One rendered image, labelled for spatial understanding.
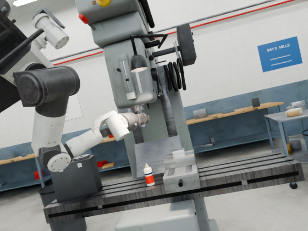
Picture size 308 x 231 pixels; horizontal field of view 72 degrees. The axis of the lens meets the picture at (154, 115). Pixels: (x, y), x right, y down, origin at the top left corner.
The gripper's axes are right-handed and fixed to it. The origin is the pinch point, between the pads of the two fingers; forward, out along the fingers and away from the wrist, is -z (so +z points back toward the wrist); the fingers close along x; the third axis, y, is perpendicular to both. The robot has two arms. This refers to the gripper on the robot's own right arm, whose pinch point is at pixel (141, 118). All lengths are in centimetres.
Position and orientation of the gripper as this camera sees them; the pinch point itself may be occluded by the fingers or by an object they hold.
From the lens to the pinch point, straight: 111.7
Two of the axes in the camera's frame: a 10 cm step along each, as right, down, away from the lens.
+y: 2.2, 9.8, 0.1
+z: -4.2, 1.0, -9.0
